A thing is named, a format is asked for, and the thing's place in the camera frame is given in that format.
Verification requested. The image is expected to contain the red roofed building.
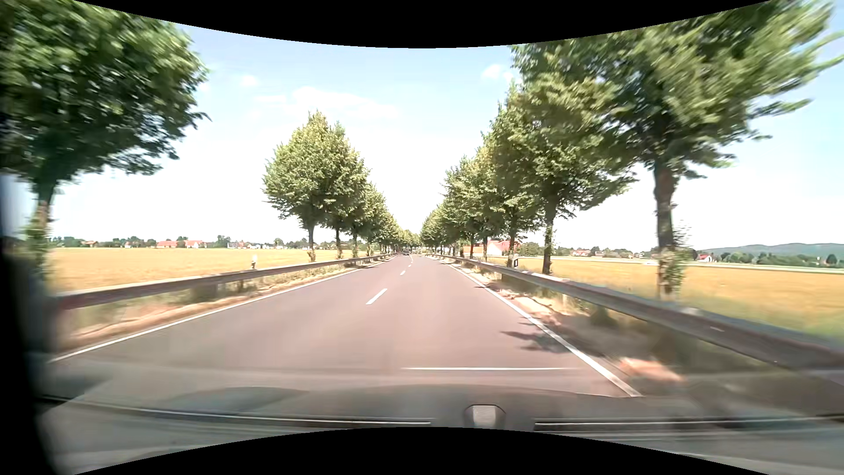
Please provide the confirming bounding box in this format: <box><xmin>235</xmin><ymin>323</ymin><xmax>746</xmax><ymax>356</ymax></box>
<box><xmin>471</xmin><ymin>239</ymin><xmax>522</xmax><ymax>258</ymax></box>

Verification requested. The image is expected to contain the grey asphalt road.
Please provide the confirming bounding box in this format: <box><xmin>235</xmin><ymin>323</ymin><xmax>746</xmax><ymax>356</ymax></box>
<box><xmin>49</xmin><ymin>254</ymin><xmax>644</xmax><ymax>400</ymax></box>

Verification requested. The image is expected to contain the row of green trees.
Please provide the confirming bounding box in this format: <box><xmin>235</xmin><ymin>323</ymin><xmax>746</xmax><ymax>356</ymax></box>
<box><xmin>0</xmin><ymin>0</ymin><xmax>419</xmax><ymax>285</ymax></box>
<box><xmin>420</xmin><ymin>0</ymin><xmax>844</xmax><ymax>301</ymax></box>

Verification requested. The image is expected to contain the row of distant houses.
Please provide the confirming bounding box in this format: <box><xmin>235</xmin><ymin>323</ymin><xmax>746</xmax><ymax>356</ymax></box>
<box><xmin>521</xmin><ymin>245</ymin><xmax>844</xmax><ymax>267</ymax></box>
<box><xmin>49</xmin><ymin>235</ymin><xmax>370</xmax><ymax>251</ymax></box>

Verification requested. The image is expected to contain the car's own bonnet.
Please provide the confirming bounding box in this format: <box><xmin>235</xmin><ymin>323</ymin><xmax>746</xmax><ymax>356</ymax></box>
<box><xmin>36</xmin><ymin>369</ymin><xmax>844</xmax><ymax>472</ymax></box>

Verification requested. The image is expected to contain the yellow grain field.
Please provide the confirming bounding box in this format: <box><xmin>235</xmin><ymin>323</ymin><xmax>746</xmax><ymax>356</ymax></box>
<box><xmin>488</xmin><ymin>255</ymin><xmax>844</xmax><ymax>340</ymax></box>
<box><xmin>46</xmin><ymin>247</ymin><xmax>370</xmax><ymax>293</ymax></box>

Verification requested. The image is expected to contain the wooded hill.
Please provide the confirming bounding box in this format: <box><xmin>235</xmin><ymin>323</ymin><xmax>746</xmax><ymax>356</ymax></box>
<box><xmin>699</xmin><ymin>243</ymin><xmax>844</xmax><ymax>259</ymax></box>

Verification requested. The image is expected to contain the grey metal guard rail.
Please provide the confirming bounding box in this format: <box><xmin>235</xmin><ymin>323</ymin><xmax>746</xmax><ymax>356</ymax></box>
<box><xmin>56</xmin><ymin>252</ymin><xmax>397</xmax><ymax>311</ymax></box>
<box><xmin>429</xmin><ymin>253</ymin><xmax>844</xmax><ymax>370</ymax></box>

